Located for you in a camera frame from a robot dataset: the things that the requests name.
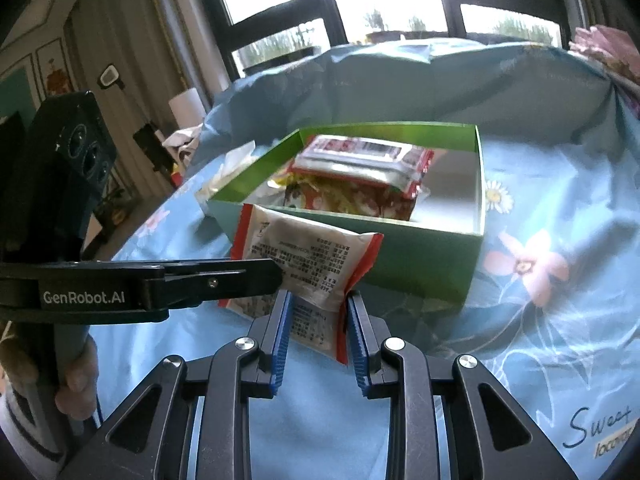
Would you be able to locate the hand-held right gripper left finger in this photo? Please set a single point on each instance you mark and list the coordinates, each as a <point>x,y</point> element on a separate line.
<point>280,345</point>

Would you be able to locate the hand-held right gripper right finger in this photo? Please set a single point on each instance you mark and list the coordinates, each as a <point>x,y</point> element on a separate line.
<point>357,345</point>

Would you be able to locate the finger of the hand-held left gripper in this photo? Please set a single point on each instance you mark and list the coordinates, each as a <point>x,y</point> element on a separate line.
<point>225,280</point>

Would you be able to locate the white red-edged snack packet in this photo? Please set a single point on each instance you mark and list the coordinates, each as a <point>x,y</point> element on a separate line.
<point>305,255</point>

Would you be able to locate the green cardboard box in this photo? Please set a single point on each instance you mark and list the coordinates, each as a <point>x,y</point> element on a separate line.
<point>425,255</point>

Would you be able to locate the floral printed snack packet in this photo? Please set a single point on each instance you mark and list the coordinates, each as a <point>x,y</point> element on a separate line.
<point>350,200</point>

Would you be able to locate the red white printed snack packet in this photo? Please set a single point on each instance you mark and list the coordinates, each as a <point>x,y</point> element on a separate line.
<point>360,160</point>

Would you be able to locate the person's left hand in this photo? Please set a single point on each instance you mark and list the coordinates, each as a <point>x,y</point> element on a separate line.
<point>75,385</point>

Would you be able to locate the small floor plants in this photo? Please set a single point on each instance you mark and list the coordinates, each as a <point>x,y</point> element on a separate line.
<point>112,205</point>

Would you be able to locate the black board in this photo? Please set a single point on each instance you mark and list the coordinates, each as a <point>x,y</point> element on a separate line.
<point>150,147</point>

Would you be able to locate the cream cabinet doors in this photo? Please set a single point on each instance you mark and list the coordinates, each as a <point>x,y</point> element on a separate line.
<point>50,75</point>

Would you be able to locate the white crumpled tissue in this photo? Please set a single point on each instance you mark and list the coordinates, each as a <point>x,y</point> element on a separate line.
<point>227,165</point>

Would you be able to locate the white plastic bag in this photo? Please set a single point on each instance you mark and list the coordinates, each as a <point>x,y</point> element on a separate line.
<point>182,140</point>

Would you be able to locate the white paper roll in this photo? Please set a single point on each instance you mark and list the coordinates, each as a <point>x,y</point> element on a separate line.
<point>187,105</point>

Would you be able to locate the beige curtain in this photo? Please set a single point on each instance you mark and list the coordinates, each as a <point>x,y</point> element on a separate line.
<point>135,35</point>

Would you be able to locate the potted plant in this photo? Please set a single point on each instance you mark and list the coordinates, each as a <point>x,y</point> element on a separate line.
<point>382,37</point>

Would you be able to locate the pink floral cloth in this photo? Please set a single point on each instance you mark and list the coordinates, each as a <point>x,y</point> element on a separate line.
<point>605,47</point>

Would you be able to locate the white wall device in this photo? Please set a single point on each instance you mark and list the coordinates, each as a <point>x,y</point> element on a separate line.
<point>109,76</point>

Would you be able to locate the black window frame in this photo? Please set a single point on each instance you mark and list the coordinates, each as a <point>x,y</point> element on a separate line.
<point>317,5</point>

